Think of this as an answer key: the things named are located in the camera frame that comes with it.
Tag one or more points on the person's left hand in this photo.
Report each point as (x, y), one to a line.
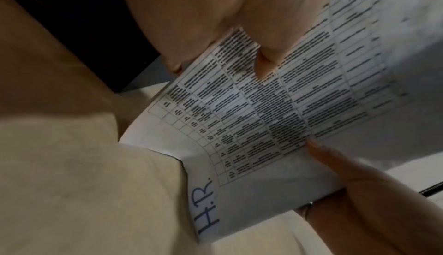
(207, 5)

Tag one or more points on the person's right hand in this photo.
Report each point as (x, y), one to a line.
(373, 207)

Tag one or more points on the printed table paper sheet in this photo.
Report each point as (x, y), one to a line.
(263, 117)

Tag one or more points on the beige shirt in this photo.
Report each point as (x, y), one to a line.
(76, 166)

